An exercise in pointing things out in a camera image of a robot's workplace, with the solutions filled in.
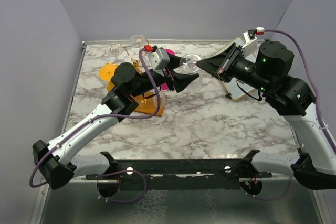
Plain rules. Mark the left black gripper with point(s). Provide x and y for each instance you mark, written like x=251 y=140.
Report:
x=180 y=81

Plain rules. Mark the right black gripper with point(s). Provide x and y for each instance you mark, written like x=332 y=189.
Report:
x=220 y=64

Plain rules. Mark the clear flute glass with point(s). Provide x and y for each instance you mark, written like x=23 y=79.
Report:
x=161 y=100

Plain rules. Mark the clear wine glass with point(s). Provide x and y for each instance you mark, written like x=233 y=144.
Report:
x=138 y=41
x=114 y=49
x=188 y=64

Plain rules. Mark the yellow plastic wine glass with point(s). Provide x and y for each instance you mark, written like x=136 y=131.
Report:
x=106 y=73

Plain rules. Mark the pink plastic wine glass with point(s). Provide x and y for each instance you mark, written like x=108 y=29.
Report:
x=168 y=84

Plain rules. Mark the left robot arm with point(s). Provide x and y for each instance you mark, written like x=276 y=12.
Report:
x=58 y=160

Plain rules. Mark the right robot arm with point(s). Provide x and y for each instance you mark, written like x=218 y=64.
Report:
x=293 y=99

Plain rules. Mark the white board gold rim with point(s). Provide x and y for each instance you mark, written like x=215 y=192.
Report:
x=232 y=87

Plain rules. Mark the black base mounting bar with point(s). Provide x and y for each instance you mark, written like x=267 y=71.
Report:
x=177 y=174

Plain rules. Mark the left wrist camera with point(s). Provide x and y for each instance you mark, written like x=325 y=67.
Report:
x=157 y=57

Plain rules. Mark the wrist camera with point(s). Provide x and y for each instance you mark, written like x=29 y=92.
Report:
x=251 y=42
x=157 y=57

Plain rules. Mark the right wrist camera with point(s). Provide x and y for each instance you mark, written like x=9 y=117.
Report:
x=251 y=42

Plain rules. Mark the gold wire glass rack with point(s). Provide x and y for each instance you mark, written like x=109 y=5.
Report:
x=145 y=101

